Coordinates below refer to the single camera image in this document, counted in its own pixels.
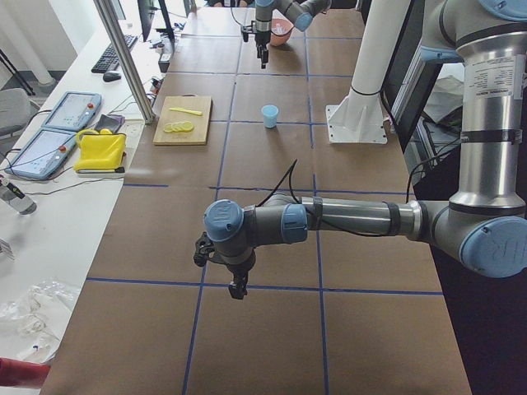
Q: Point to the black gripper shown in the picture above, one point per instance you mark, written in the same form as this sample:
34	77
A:
238	269
262	36

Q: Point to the light blue plastic cup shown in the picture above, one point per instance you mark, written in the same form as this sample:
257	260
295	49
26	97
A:
270	114

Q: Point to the pink bowl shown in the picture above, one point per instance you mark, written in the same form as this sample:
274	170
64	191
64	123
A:
281	30

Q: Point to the wooden cutting board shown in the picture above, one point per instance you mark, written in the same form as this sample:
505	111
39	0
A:
198	136

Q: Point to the yellow plastic knife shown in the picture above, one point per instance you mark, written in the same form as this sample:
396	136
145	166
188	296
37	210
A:
186	111

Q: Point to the lemon slice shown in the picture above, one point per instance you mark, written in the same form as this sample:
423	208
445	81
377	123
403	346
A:
168	127
177	127
189	126

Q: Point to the black keyboard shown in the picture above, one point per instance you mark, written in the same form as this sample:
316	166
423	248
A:
109	60

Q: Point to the black computer mouse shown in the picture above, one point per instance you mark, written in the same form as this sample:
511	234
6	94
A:
111	76

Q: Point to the teach pendant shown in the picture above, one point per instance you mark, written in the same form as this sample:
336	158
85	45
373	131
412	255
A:
74	111
43	154

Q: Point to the crumpled plastic wrap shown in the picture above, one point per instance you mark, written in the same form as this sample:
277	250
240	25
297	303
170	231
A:
33	325

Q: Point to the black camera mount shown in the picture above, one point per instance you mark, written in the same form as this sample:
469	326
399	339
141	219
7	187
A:
204	250

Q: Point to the white pedestal column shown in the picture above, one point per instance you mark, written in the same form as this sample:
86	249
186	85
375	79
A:
359	117

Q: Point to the aluminium frame post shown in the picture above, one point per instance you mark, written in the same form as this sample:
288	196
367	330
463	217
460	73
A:
111	24

